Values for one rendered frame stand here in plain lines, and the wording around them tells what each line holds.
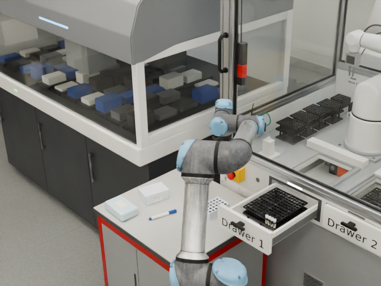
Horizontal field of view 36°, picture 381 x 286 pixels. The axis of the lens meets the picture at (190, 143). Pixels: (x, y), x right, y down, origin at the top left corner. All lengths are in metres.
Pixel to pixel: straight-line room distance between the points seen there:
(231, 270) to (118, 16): 1.39
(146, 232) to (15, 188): 2.13
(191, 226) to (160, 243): 0.56
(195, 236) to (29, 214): 2.38
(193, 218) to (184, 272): 0.19
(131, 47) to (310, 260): 1.28
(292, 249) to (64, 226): 1.80
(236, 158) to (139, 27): 1.01
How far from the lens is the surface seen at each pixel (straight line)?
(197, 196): 2.01
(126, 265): 2.83
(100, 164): 3.52
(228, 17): 2.60
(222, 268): 2.01
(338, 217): 2.52
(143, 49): 2.81
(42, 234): 4.04
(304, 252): 2.77
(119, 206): 2.73
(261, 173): 2.74
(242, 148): 2.02
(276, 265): 2.94
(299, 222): 2.52
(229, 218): 2.48
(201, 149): 1.99
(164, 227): 2.65
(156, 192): 2.80
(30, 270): 3.76
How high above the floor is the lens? 2.31
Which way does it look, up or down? 28 degrees down
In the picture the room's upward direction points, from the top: 1 degrees counter-clockwise
